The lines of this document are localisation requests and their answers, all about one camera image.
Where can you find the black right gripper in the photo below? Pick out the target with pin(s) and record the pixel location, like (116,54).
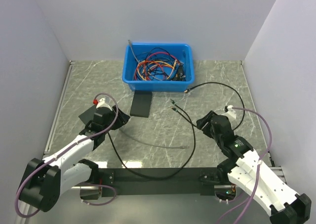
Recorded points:
(202,121)

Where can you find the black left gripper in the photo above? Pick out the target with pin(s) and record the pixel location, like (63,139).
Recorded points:
(122,119)

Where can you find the black cable teal plug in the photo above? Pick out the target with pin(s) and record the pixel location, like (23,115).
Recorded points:
(182,113)

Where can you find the black network switch box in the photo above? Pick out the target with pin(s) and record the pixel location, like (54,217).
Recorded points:
(87,116)

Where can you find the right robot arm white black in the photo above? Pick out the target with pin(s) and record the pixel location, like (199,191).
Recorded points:
(246,169)

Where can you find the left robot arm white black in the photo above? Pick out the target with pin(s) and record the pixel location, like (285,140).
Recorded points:
(44,181)

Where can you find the black flat box far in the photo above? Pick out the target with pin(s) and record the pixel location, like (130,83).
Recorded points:
(141,104)

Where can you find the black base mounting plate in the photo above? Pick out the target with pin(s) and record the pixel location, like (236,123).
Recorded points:
(157,181)

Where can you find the blue plastic bin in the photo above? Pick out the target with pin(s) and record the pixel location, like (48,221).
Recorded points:
(159,67)

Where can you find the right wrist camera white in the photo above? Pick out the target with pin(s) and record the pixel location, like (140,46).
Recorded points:
(230,113)

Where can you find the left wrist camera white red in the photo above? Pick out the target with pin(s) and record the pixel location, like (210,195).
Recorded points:
(100,103)

